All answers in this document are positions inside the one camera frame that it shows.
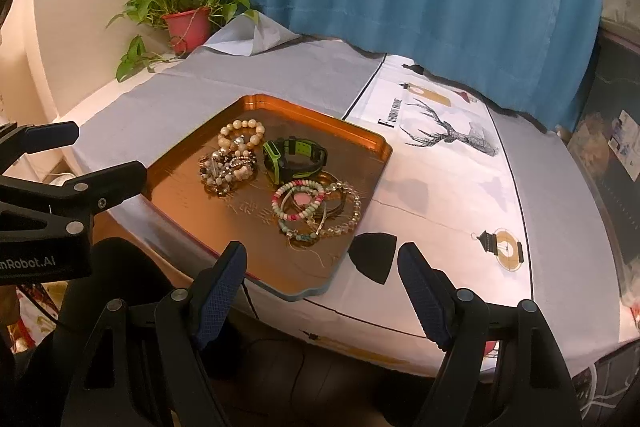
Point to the grey white printed tablecloth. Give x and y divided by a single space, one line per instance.
450 207

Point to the orange metal tray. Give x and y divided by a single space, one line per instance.
200 217

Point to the floral patterned cloth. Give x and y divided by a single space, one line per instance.
631 307

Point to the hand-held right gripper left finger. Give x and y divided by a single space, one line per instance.
220 297

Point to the white picture card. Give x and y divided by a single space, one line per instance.
625 132

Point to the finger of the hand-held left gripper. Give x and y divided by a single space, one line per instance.
115 182
50 137

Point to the dark printed cloth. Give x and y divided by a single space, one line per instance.
615 217

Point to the green plant in red pot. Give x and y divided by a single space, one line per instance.
187 29

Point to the red white patterned cloth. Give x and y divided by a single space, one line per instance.
35 307

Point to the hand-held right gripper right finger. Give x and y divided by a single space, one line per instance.
425 292

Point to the black green wristwatch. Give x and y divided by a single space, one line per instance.
300 167

